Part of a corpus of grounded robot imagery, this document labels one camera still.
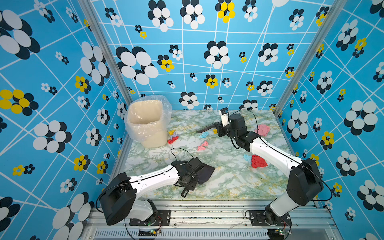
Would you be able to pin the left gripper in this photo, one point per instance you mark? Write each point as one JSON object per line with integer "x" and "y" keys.
{"x": 192, "y": 187}

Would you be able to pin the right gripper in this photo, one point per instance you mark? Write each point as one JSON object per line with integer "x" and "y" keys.
{"x": 220, "y": 129}

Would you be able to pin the cartoon face hand brush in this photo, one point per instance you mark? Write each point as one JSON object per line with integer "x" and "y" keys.
{"x": 205, "y": 129}

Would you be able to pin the black dustpan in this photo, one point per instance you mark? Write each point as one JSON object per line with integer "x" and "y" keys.
{"x": 204, "y": 173}

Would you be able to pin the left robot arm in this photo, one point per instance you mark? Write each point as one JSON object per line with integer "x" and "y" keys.
{"x": 121, "y": 198}

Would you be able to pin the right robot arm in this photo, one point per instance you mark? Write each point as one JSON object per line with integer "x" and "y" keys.
{"x": 304, "y": 178}

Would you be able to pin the pink paper scrap right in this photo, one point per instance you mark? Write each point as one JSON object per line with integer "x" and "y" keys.
{"x": 262, "y": 130}

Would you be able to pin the pink paper scrap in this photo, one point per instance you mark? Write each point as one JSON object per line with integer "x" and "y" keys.
{"x": 262, "y": 130}
{"x": 202, "y": 146}

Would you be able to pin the light blue paper scrap right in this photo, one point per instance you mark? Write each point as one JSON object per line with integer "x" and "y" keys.
{"x": 247, "y": 158}

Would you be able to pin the light blue paper scrap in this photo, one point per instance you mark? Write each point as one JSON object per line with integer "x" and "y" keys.
{"x": 247, "y": 158}
{"x": 204, "y": 135}

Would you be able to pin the light blue paper scrap left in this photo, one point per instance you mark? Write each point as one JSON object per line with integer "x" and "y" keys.
{"x": 204, "y": 135}

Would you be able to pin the pink paper scrap left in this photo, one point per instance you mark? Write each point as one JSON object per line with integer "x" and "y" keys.
{"x": 202, "y": 146}

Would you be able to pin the red paper scrap right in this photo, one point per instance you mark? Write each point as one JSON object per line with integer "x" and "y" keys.
{"x": 258, "y": 162}

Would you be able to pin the red paper scrap by bin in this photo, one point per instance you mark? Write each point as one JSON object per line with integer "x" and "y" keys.
{"x": 172, "y": 139}

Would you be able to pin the beige trash bin with liner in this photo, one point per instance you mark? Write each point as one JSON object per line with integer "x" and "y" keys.
{"x": 147, "y": 120}

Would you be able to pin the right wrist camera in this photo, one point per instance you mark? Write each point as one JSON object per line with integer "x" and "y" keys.
{"x": 224, "y": 112}

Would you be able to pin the aluminium frame rail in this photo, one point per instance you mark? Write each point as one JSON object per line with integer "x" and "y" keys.
{"x": 218, "y": 220}

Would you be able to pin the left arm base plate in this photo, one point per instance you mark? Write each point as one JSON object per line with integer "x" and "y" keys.
{"x": 159, "y": 218}

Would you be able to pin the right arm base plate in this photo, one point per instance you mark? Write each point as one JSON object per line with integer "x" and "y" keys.
{"x": 261, "y": 218}

